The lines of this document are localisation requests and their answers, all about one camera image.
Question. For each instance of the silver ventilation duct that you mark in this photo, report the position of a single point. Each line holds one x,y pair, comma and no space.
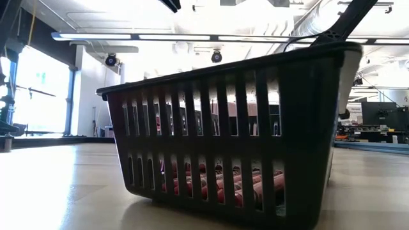
316,17

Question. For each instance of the black yellow-striped background panel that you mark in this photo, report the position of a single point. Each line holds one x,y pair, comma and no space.
48,44

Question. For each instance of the pink crayon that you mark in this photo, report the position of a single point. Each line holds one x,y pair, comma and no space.
220,185

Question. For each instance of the black boom stand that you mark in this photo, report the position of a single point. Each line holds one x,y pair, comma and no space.
35,92

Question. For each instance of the blue window column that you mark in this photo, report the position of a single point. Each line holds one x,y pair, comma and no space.
68,102

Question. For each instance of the black slotted plastic basket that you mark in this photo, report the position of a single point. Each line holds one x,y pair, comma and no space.
303,127

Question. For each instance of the dark workbench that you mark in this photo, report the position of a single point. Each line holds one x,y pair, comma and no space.
370,135

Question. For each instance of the black round ceiling fixture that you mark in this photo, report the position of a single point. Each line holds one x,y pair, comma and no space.
111,59
216,57

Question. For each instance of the long ceiling light bar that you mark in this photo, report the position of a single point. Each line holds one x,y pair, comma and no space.
172,37

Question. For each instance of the black monitor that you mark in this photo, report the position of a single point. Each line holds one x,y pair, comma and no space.
378,113

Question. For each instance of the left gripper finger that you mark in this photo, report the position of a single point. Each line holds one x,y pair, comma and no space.
172,4

